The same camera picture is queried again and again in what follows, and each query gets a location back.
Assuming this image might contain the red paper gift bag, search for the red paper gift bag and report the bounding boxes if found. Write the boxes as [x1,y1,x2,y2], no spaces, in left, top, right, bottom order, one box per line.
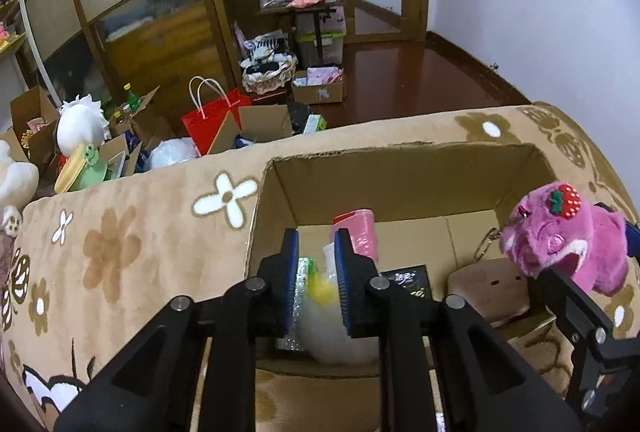
[181,76,252,155]

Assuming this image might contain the cream white large plush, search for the cream white large plush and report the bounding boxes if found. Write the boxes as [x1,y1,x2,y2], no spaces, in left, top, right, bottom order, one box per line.
[0,140,39,238]

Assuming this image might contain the green frog plush toy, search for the green frog plush toy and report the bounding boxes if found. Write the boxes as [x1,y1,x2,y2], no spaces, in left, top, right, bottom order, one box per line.
[68,144,107,191]

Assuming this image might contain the white fluffy plush yellow pompoms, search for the white fluffy plush yellow pompoms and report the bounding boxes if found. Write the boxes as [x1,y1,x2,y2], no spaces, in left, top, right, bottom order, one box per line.
[297,248,378,366]

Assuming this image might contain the open cardboard box left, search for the open cardboard box left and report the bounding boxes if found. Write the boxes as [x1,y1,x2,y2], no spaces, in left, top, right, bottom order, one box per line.
[10,87,58,169]

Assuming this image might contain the wicker basket with items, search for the wicker basket with items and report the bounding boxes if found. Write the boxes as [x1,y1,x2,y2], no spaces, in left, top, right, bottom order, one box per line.
[241,30,297,96]

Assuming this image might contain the white round plush toy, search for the white round plush toy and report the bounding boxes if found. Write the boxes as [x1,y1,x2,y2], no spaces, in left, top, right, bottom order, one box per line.
[56,94,111,158]

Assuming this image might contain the black small box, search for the black small box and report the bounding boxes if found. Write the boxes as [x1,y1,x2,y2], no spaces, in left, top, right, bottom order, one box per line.
[382,264,433,300]

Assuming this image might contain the small cardboard box floor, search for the small cardboard box floor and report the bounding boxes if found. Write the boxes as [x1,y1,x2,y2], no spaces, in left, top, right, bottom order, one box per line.
[292,66,347,104]

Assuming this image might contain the pink face plush pouch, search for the pink face plush pouch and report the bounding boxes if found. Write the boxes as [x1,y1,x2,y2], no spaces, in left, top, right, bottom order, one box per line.
[448,257,530,327]

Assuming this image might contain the pink strawberry bear plush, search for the pink strawberry bear plush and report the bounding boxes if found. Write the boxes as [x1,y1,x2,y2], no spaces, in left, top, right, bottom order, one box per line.
[499,181,629,296]

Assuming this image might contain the pink white plastic bag roll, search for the pink white plastic bag roll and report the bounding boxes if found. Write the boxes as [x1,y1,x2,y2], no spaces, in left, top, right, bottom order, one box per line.
[331,209,378,263]

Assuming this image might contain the green bottle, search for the green bottle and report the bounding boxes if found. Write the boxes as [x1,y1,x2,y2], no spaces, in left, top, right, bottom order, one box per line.
[124,83,141,112]

